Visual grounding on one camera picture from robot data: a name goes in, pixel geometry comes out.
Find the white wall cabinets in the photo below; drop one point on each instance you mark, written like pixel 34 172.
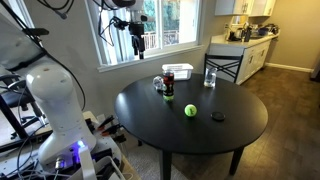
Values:
pixel 245 7

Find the black round lid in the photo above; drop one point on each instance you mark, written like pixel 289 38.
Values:
pixel 218 116

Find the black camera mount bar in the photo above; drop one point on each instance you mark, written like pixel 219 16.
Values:
pixel 36 31

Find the silver kettle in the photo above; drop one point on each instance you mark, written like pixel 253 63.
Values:
pixel 238 33

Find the black round table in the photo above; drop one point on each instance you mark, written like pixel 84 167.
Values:
pixel 186 133

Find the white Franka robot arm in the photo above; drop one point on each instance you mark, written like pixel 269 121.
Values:
pixel 56 106

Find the black office chair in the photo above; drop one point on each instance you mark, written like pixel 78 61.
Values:
pixel 15 96

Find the black metal stand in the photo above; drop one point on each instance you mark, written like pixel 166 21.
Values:
pixel 11 120

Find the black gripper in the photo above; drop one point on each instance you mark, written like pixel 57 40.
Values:
pixel 136 29

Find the clear round glass jar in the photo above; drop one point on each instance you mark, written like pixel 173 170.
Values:
pixel 158 82

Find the black cross-back chair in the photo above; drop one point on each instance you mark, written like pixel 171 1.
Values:
pixel 221 65

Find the white kitchen counter cabinet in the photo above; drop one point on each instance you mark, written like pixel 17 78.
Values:
pixel 253 55

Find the clear drinking glass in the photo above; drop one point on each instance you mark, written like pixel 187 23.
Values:
pixel 210 78

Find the green tennis ball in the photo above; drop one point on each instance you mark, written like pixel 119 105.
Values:
pixel 190 110

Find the robot base mounting platform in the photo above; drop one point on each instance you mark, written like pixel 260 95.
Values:
pixel 110 150

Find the black bottle on counter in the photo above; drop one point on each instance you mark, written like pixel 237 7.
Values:
pixel 247 34

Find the blue bowl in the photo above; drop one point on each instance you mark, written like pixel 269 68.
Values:
pixel 263 31

